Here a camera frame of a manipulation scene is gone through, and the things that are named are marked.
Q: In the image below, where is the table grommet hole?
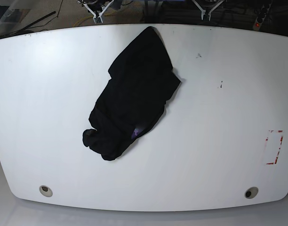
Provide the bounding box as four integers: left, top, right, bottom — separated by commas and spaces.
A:
244, 187, 259, 199
39, 186, 53, 197

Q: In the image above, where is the yellow cable on floor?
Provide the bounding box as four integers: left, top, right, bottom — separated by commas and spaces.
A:
74, 10, 116, 28

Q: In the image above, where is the black T-shirt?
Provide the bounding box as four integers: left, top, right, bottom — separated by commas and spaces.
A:
82, 26, 181, 161

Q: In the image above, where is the left table grommet hole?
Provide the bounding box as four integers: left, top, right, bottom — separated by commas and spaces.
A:
39, 186, 53, 197

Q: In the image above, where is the right table grommet hole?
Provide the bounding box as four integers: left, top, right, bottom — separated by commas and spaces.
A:
244, 187, 259, 199

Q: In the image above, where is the red tape rectangle marking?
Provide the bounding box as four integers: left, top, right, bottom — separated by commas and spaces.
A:
263, 130, 284, 165

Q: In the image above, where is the power strip with red light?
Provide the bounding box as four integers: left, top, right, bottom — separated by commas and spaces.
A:
253, 0, 272, 31

